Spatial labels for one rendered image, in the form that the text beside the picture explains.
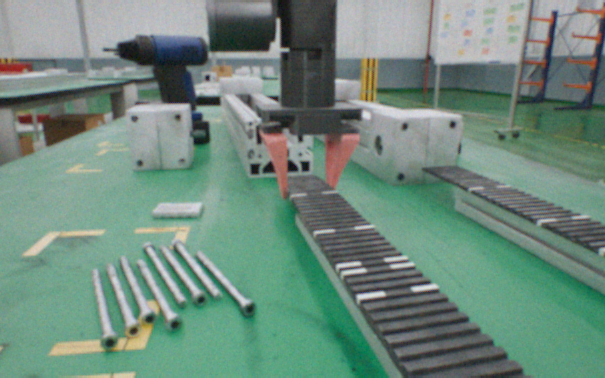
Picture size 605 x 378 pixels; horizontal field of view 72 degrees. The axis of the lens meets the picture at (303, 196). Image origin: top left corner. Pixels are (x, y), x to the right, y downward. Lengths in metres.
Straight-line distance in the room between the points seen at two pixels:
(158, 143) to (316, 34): 0.37
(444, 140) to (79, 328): 0.49
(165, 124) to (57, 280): 0.37
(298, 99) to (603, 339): 0.30
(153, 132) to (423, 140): 0.41
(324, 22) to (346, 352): 0.29
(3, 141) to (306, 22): 2.65
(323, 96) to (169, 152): 0.35
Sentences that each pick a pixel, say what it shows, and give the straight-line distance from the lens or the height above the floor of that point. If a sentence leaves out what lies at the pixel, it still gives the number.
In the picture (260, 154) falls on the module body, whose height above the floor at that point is 0.81.
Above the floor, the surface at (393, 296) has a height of 0.81.
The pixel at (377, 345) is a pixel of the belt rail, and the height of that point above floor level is 0.79.
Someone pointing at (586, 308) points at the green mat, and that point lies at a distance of 0.36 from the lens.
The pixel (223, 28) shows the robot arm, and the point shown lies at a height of 0.97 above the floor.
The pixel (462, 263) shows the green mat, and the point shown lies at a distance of 0.39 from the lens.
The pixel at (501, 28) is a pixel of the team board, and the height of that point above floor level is 1.39.
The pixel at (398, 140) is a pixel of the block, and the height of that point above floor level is 0.84.
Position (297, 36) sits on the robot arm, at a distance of 0.42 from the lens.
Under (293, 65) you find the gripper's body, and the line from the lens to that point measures 0.42.
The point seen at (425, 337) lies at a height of 0.81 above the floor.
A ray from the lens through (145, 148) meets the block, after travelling 0.71.
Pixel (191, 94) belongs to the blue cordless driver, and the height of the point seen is 0.88.
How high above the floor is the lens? 0.94
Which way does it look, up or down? 17 degrees down
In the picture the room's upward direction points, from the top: straight up
